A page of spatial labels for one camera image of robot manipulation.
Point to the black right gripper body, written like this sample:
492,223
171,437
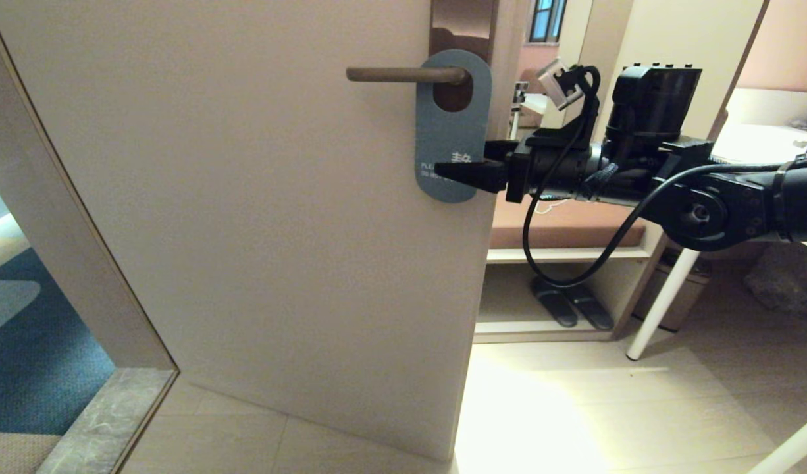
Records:
519,174

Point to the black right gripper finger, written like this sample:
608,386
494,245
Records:
499,150
472,176

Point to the grey-blue do-not-disturb door sign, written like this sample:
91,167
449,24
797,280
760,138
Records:
453,131

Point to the beige wooden door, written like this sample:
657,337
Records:
245,197

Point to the white table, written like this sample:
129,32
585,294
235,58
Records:
660,303

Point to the cream wardrobe shelf unit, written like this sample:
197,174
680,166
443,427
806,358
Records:
660,39

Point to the beige trash bin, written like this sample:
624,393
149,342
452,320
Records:
680,296

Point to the white washbasin countertop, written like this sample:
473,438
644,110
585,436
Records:
752,141

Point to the clear plastic bag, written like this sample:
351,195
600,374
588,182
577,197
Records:
785,283

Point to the grey marble threshold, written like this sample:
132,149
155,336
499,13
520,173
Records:
107,421

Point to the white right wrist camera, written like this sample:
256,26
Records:
560,82

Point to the tall wall mirror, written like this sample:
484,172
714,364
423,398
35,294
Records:
548,26

